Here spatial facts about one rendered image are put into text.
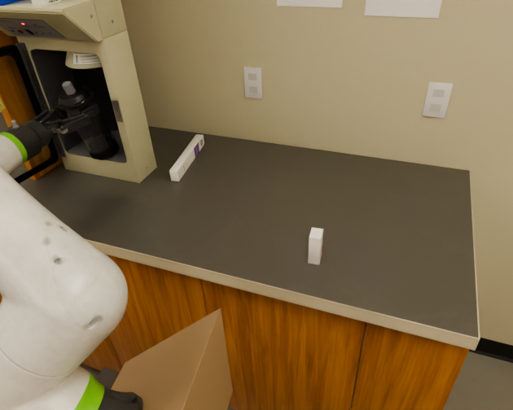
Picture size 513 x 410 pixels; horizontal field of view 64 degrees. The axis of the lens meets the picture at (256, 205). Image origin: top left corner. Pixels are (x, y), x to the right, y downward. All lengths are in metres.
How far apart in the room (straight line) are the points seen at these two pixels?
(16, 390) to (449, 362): 0.90
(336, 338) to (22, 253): 0.82
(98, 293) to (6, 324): 0.11
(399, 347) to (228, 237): 0.52
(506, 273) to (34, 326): 1.66
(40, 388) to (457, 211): 1.13
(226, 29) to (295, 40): 0.25
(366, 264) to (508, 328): 1.11
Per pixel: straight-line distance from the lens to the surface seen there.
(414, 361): 1.16
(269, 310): 1.15
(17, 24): 1.37
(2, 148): 1.20
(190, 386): 0.61
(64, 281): 0.54
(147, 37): 1.74
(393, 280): 1.08
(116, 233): 1.27
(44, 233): 0.58
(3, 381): 0.62
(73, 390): 0.66
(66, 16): 1.20
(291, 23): 1.48
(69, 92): 1.38
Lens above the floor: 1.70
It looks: 36 degrees down
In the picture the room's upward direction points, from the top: 3 degrees counter-clockwise
